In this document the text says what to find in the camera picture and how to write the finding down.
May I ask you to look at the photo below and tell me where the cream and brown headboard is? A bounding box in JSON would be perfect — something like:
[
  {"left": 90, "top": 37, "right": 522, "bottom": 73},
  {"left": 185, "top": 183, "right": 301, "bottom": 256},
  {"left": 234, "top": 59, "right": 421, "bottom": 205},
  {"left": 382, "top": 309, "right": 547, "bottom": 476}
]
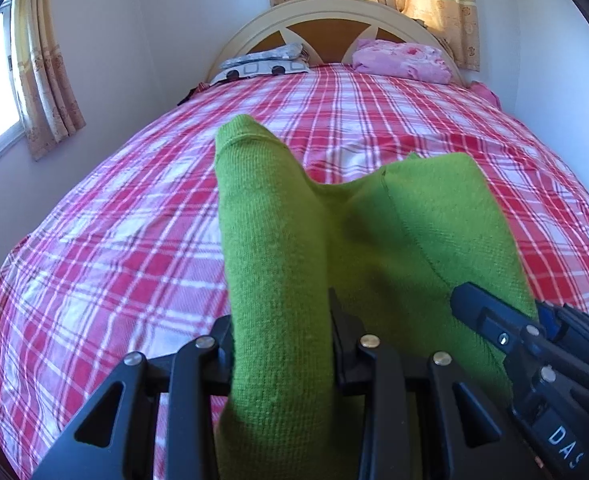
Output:
[{"left": 204, "top": 0, "right": 468, "bottom": 87}]

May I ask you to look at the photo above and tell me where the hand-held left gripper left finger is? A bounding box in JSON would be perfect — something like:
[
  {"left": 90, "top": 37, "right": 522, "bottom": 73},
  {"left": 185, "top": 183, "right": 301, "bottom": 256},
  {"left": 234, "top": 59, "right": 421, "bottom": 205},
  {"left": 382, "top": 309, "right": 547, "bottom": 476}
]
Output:
[{"left": 32, "top": 314, "right": 235, "bottom": 480}]

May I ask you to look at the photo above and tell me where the pink pillow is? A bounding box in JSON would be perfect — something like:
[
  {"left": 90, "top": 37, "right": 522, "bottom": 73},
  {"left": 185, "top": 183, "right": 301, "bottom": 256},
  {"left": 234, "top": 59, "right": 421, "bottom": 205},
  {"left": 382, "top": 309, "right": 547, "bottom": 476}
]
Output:
[{"left": 351, "top": 39, "right": 453, "bottom": 85}]

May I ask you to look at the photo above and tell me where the green knitted striped sweater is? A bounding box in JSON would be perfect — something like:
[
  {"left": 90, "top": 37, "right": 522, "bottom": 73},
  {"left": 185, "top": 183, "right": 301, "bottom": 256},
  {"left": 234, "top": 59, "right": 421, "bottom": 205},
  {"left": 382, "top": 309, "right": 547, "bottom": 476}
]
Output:
[{"left": 214, "top": 114, "right": 539, "bottom": 480}]

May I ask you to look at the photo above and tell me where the dark cloth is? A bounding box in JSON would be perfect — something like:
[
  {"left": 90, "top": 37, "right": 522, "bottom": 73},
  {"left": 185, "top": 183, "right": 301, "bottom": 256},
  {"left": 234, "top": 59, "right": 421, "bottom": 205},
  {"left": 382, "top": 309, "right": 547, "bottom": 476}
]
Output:
[{"left": 176, "top": 86, "right": 211, "bottom": 107}]

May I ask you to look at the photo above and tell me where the red plaid bed sheet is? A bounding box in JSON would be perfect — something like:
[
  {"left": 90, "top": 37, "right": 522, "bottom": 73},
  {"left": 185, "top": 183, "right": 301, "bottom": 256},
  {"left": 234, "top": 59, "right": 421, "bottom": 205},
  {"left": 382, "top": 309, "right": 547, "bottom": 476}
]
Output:
[{"left": 0, "top": 62, "right": 589, "bottom": 480}]

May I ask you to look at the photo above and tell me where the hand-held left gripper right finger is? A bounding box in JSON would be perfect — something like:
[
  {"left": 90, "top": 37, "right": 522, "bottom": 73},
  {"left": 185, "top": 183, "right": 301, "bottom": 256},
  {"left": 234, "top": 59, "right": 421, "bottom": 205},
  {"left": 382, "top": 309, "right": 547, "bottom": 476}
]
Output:
[{"left": 327, "top": 287, "right": 546, "bottom": 480}]

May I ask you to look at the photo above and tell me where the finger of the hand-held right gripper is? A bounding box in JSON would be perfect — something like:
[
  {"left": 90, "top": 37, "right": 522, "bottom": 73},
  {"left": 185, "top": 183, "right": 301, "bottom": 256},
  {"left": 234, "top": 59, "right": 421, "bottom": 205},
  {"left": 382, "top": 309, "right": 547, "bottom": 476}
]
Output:
[
  {"left": 449, "top": 282, "right": 568, "bottom": 411},
  {"left": 535, "top": 301, "right": 589, "bottom": 381}
]

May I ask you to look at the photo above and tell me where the grey patterned pillow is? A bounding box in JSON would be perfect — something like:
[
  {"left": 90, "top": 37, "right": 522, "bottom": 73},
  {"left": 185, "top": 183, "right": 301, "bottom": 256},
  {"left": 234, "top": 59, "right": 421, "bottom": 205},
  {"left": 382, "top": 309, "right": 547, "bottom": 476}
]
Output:
[{"left": 208, "top": 42, "right": 312, "bottom": 86}]

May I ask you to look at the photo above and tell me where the pink cloth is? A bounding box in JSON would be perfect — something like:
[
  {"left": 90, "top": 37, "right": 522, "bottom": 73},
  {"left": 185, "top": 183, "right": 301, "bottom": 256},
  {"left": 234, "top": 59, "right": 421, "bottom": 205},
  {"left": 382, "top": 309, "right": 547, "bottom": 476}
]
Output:
[{"left": 469, "top": 81, "right": 503, "bottom": 109}]

